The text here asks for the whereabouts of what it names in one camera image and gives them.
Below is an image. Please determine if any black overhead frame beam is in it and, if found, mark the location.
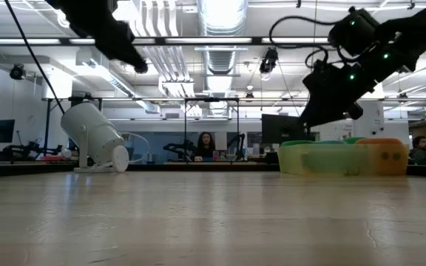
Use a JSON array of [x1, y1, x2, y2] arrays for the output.
[[0, 35, 426, 47]]

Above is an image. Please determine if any dark background monitor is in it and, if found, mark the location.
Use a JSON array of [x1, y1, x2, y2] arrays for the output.
[[0, 119, 16, 144]]

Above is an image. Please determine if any white bullet security camera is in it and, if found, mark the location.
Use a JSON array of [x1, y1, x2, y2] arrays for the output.
[[59, 101, 130, 174]]

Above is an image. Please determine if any black background rig frame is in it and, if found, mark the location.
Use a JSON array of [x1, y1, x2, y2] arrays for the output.
[[183, 97, 241, 163]]

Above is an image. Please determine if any person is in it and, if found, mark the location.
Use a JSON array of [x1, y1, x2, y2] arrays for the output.
[[193, 132, 217, 163], [408, 135, 426, 166]]

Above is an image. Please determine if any black computer monitor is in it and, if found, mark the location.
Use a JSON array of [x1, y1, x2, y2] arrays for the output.
[[261, 113, 308, 146]]

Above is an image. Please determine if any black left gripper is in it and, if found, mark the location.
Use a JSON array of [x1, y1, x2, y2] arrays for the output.
[[46, 0, 141, 67]]

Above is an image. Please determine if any silver ventilation duct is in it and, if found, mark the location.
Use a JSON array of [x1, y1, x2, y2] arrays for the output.
[[197, 0, 249, 75]]

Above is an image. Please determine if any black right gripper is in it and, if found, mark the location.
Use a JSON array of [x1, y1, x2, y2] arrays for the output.
[[297, 60, 379, 129]]

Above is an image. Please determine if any yellow translucent plastic tray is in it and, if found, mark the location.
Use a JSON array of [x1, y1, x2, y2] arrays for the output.
[[277, 142, 410, 177]]

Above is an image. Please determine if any black right camera cable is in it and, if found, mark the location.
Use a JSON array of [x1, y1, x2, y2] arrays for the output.
[[268, 15, 344, 69]]

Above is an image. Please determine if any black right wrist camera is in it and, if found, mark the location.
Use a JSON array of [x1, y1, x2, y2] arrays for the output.
[[328, 6, 381, 57]]

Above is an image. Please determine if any large orange foam die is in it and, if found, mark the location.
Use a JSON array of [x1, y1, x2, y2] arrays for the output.
[[355, 137, 409, 176]]

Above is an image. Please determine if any black overhead camera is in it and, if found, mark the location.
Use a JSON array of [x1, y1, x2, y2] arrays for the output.
[[259, 47, 279, 75]]

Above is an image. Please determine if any black aluminium table frame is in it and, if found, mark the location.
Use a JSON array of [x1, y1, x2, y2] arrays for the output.
[[0, 160, 426, 179]]

